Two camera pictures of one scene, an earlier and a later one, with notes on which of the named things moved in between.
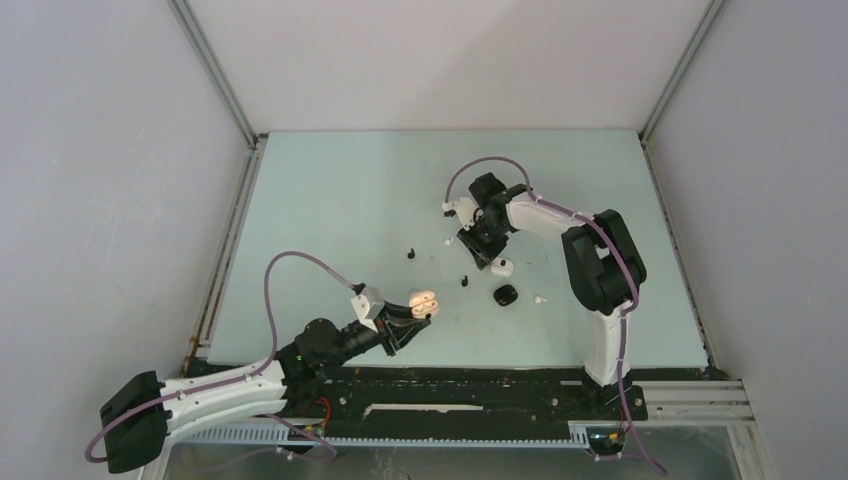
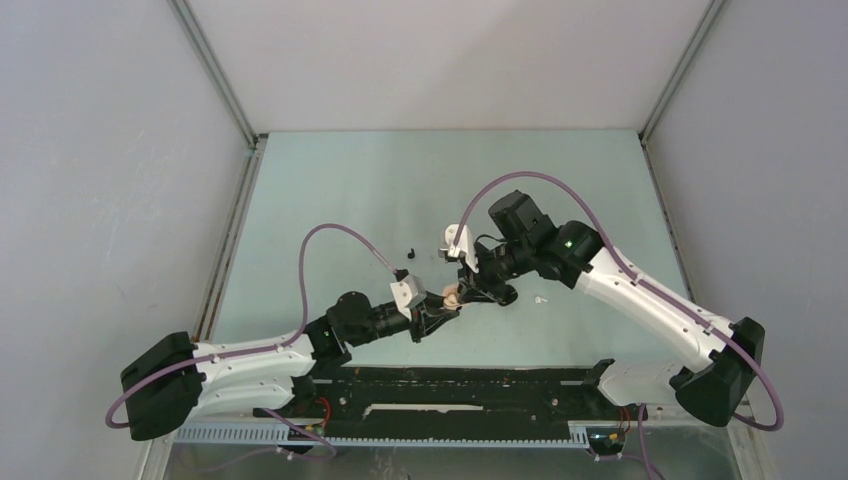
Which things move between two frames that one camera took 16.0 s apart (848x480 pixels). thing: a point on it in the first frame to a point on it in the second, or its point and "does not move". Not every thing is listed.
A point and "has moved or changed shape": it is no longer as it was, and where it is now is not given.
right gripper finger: x=490 y=250 to x=501 y=294
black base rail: x=365 y=399 does not move
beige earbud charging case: x=423 y=303 has moved or changed shape
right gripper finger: x=469 y=237 to x=468 y=280
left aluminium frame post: x=201 y=333 does not move
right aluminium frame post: x=702 y=29 does not move
